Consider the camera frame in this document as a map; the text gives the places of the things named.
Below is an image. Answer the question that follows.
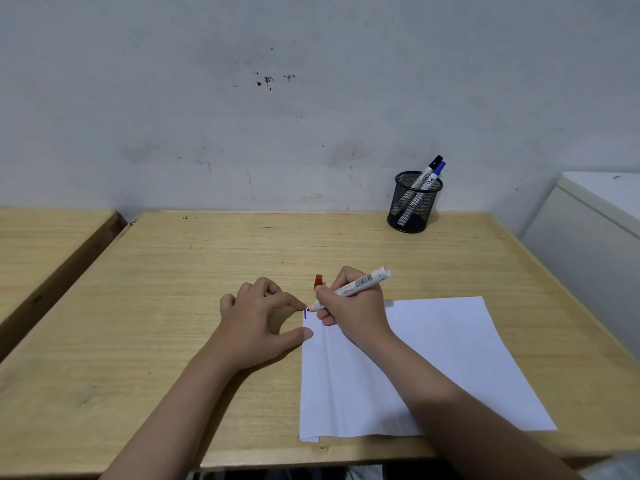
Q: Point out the person's right hand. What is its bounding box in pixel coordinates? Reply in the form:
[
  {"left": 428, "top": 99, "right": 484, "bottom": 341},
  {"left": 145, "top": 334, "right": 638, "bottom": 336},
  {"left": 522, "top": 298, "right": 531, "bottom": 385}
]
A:
[{"left": 309, "top": 266, "right": 394, "bottom": 351}]

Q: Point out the person's left hand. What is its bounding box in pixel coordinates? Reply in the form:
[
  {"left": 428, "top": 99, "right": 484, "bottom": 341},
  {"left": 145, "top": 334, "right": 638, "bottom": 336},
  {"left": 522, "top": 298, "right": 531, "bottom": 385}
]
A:
[{"left": 212, "top": 277, "right": 314, "bottom": 372}]

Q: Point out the white marker pen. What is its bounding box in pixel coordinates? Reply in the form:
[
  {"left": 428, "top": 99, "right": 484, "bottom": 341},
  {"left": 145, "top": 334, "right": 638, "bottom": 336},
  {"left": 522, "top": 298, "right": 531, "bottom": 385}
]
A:
[{"left": 306, "top": 267, "right": 392, "bottom": 312}]

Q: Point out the white paper sheet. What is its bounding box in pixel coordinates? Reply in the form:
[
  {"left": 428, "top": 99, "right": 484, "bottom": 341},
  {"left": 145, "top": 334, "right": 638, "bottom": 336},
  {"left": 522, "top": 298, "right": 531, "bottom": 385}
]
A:
[{"left": 298, "top": 296, "right": 558, "bottom": 443}]

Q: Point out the person's left forearm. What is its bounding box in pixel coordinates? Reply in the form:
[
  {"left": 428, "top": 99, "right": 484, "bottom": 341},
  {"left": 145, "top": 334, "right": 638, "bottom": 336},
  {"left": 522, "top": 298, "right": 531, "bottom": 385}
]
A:
[{"left": 100, "top": 342, "right": 251, "bottom": 480}]

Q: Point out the person's right forearm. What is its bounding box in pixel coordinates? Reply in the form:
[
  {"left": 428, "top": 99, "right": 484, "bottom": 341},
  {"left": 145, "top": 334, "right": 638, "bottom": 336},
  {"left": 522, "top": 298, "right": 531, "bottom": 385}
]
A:
[{"left": 362, "top": 329, "right": 586, "bottom": 480}]

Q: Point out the black mesh pen holder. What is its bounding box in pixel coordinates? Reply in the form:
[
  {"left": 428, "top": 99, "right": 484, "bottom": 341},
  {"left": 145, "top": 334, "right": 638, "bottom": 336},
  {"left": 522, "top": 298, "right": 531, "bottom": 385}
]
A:
[{"left": 387, "top": 171, "right": 444, "bottom": 234}]

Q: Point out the black capped white marker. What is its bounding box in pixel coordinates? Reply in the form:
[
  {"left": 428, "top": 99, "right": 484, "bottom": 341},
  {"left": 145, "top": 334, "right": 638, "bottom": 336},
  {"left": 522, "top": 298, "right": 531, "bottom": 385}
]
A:
[{"left": 397, "top": 155, "right": 444, "bottom": 228}]

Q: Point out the wooden side desk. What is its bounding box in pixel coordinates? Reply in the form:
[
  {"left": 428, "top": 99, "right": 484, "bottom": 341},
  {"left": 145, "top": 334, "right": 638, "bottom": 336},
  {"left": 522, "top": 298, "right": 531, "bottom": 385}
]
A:
[{"left": 0, "top": 209, "right": 127, "bottom": 361}]

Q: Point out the blue capped white marker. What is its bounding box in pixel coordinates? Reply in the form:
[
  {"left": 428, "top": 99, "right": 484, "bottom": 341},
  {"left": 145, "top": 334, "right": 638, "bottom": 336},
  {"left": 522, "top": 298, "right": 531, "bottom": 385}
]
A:
[{"left": 422, "top": 161, "right": 447, "bottom": 193}]

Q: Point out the white cabinet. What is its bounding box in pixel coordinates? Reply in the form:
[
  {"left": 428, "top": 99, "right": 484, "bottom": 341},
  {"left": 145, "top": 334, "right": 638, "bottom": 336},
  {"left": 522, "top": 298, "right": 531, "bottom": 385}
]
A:
[{"left": 520, "top": 171, "right": 640, "bottom": 361}]

